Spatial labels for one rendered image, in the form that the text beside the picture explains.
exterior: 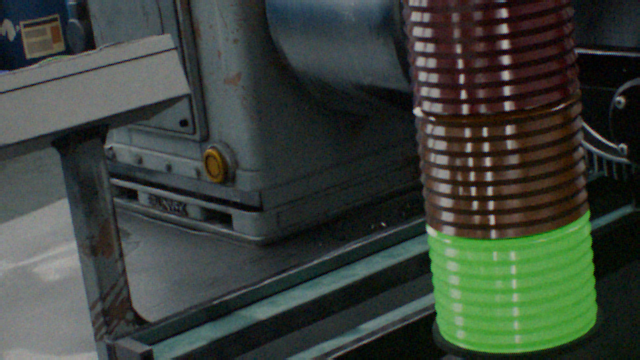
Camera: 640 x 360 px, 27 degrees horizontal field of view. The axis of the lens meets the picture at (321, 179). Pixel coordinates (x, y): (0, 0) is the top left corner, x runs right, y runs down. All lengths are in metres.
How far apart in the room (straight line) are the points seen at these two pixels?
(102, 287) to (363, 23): 0.34
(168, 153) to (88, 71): 0.51
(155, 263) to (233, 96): 0.19
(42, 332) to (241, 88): 0.31
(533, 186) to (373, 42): 0.72
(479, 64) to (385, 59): 0.72
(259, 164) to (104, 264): 0.37
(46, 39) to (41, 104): 4.96
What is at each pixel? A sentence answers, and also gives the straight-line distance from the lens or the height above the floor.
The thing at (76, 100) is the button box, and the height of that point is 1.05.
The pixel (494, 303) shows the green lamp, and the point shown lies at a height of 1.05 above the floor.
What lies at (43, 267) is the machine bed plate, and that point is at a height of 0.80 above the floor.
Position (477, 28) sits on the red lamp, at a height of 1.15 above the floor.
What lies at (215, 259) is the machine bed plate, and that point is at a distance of 1.36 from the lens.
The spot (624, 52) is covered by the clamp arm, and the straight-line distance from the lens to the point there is 0.98.
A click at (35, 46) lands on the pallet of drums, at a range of 5.90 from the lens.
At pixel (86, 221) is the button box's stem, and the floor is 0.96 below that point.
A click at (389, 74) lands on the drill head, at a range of 1.18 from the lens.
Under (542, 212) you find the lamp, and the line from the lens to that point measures 0.47.
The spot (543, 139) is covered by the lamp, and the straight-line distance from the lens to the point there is 0.46.
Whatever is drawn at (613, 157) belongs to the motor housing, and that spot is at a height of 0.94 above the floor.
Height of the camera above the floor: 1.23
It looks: 16 degrees down
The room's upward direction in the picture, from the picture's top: 8 degrees counter-clockwise
